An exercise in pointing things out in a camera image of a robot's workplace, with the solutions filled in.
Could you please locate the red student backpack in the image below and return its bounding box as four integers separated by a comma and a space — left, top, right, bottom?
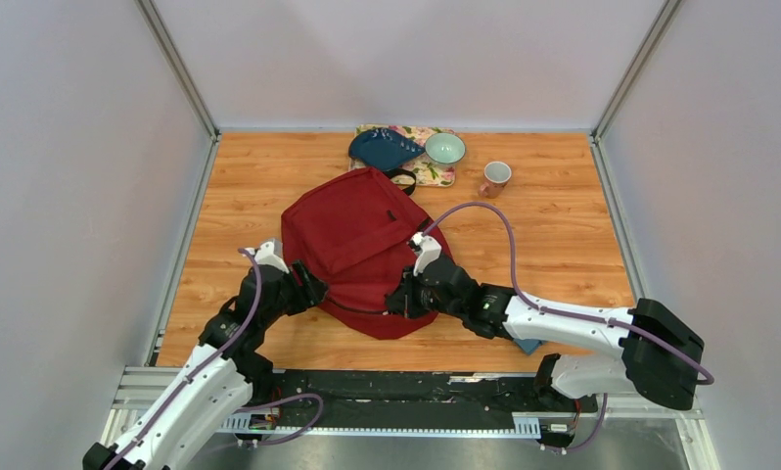
281, 167, 437, 340

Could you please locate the blue leather wallet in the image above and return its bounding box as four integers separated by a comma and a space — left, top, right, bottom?
514, 339, 544, 354

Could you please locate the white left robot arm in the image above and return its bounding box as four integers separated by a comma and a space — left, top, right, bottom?
82, 261, 328, 469

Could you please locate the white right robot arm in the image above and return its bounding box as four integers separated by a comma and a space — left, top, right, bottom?
386, 256, 712, 411

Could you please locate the floral rectangular tray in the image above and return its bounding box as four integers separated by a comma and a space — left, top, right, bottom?
349, 124, 456, 187

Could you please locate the pink patterned mug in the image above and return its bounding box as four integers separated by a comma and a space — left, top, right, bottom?
478, 162, 513, 198

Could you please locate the pale green ceramic bowl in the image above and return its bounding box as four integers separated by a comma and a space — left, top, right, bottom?
425, 132, 467, 165

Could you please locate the dark blue leaf plate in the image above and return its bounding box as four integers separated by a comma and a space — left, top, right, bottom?
348, 127, 426, 171

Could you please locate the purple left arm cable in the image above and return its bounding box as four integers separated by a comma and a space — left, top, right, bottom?
102, 247, 325, 470

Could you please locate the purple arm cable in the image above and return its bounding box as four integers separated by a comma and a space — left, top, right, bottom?
423, 201, 716, 454
102, 247, 325, 470

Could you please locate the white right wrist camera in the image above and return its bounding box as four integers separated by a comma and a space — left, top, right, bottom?
409, 232, 442, 276

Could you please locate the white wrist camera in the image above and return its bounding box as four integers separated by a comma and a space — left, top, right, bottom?
238, 238, 290, 273
409, 232, 442, 276

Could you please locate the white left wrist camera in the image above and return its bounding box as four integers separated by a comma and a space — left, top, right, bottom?
238, 238, 290, 273

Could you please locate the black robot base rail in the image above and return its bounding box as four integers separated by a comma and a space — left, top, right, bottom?
248, 369, 600, 447

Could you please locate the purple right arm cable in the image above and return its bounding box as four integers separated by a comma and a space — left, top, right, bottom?
423, 201, 716, 454

